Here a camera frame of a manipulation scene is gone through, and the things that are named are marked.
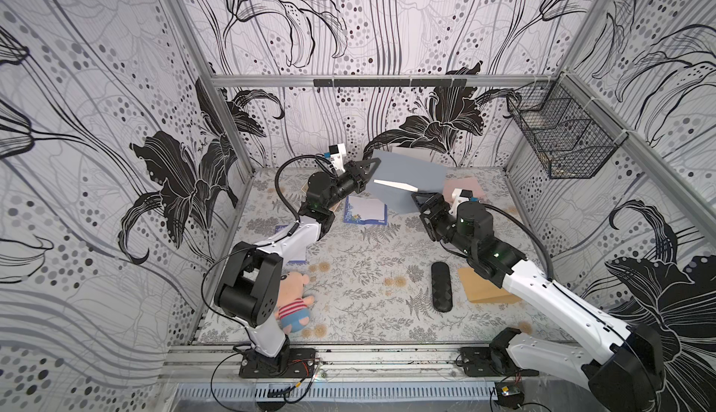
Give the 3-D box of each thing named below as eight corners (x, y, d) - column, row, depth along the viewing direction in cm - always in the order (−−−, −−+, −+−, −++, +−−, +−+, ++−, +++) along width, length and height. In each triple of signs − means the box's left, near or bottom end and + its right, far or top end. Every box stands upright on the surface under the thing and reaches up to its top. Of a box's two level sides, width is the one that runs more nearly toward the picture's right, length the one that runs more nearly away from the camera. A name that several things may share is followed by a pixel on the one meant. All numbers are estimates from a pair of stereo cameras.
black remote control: (432, 310, 83) (435, 307, 81) (430, 265, 93) (432, 260, 90) (450, 312, 83) (453, 309, 80) (446, 266, 93) (449, 262, 90)
